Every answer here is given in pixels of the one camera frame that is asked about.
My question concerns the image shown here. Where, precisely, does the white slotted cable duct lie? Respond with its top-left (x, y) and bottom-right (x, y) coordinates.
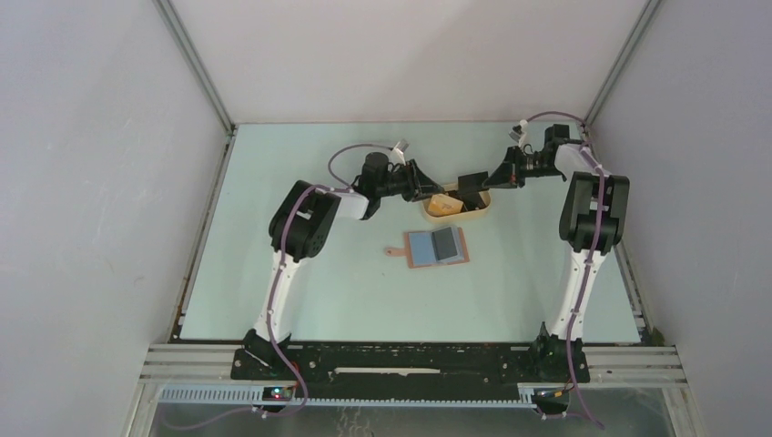
top-left (157, 384), bottom-right (535, 409)

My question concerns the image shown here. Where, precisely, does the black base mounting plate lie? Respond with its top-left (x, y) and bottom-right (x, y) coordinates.
top-left (230, 341), bottom-right (590, 401)

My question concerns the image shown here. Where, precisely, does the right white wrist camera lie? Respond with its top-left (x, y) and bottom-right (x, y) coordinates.
top-left (509, 119), bottom-right (529, 147)

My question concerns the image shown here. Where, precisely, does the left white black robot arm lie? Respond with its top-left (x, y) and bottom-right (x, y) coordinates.
top-left (243, 152), bottom-right (445, 380)

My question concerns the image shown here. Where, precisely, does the beige oval tray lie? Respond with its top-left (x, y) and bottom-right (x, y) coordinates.
top-left (420, 183), bottom-right (492, 224)

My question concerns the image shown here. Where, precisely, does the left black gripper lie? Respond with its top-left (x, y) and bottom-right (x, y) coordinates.
top-left (376, 159), bottom-right (443, 203)

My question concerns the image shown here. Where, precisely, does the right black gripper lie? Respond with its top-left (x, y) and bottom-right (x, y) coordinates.
top-left (483, 145), bottom-right (564, 188)

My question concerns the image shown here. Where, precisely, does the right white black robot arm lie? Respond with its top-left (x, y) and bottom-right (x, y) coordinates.
top-left (482, 120), bottom-right (630, 381)

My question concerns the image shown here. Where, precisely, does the black credit card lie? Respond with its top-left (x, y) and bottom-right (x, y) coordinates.
top-left (456, 171), bottom-right (489, 198)
top-left (431, 226), bottom-right (462, 263)

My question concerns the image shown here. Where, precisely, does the aluminium frame rail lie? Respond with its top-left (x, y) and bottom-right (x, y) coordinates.
top-left (139, 342), bottom-right (687, 388)

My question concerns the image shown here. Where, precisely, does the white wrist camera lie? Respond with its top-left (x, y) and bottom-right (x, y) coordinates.
top-left (509, 119), bottom-right (529, 147)
top-left (389, 139), bottom-right (409, 165)

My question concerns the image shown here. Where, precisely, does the orange leather card holder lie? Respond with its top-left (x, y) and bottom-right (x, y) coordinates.
top-left (383, 226), bottom-right (470, 269)

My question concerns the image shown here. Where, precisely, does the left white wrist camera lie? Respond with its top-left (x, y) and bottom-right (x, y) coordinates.
top-left (389, 139), bottom-right (409, 165)

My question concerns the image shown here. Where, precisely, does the gold credit card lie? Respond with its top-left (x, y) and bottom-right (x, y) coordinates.
top-left (426, 194), bottom-right (464, 217)

